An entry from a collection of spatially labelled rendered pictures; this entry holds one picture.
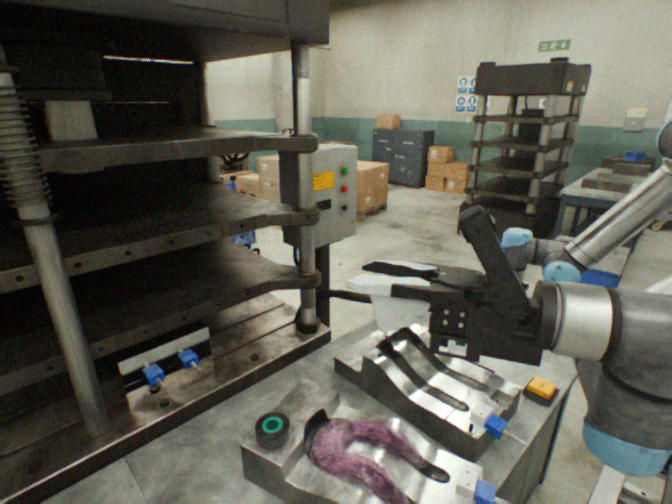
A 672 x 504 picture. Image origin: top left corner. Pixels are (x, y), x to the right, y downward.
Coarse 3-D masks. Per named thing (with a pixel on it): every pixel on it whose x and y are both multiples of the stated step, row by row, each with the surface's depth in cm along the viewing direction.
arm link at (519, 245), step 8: (504, 232) 109; (512, 232) 106; (520, 232) 106; (528, 232) 106; (504, 240) 108; (512, 240) 106; (520, 240) 105; (528, 240) 105; (504, 248) 108; (512, 248) 106; (520, 248) 105; (528, 248) 105; (512, 256) 107; (520, 256) 106; (528, 256) 105; (512, 264) 108; (520, 264) 107
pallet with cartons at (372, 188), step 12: (360, 168) 553; (372, 168) 557; (384, 168) 590; (360, 180) 544; (372, 180) 564; (384, 180) 598; (360, 192) 550; (372, 192) 573; (384, 192) 605; (360, 204) 556; (372, 204) 580; (384, 204) 613; (360, 216) 562
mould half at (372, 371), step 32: (352, 352) 128; (416, 352) 118; (384, 384) 111; (448, 384) 110; (512, 384) 109; (416, 416) 105; (448, 416) 98; (512, 416) 109; (448, 448) 99; (480, 448) 95
